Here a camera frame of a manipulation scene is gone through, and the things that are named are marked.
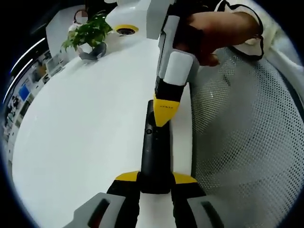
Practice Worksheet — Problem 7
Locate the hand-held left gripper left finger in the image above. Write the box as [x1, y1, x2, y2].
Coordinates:
[64, 170, 141, 228]

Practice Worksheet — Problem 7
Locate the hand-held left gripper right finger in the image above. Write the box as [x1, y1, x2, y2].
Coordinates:
[171, 172, 228, 228]

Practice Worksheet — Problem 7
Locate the black remote control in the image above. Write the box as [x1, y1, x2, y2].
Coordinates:
[140, 99, 173, 194]

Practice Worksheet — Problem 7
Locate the person's right hand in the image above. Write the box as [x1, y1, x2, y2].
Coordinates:
[174, 10, 262, 67]

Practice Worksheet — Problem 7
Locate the green potted plant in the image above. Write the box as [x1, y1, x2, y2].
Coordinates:
[61, 10, 114, 62]

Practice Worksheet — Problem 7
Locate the blue box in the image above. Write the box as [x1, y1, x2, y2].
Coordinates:
[18, 85, 29, 102]

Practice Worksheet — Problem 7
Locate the black wrist strap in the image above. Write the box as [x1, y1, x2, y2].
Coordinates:
[215, 0, 266, 61]

